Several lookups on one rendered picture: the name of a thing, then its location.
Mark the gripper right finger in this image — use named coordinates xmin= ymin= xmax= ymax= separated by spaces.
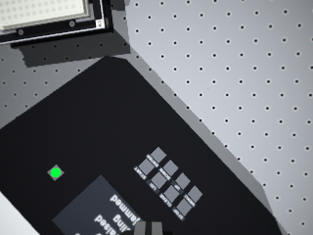
xmin=149 ymin=221 xmax=175 ymax=235

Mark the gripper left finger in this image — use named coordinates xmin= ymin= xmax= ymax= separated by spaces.
xmin=120 ymin=221 xmax=149 ymax=235

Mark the white well plate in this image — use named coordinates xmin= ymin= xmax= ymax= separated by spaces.
xmin=0 ymin=0 xmax=90 ymax=30

